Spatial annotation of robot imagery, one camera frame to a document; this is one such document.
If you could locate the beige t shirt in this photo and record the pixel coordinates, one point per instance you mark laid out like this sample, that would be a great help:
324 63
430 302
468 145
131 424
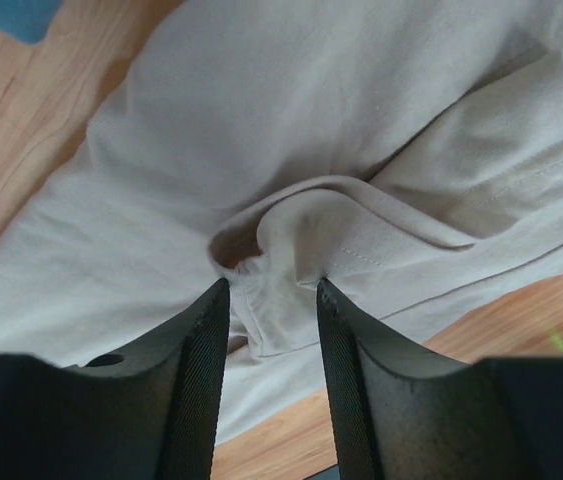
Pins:
409 151

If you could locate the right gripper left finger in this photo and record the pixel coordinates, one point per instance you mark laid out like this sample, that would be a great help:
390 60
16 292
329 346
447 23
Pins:
148 410

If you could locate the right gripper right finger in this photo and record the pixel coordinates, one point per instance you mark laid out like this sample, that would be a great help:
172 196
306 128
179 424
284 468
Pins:
402 411

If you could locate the folded grey-blue t shirt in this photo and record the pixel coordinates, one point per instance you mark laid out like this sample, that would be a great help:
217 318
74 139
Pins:
28 21

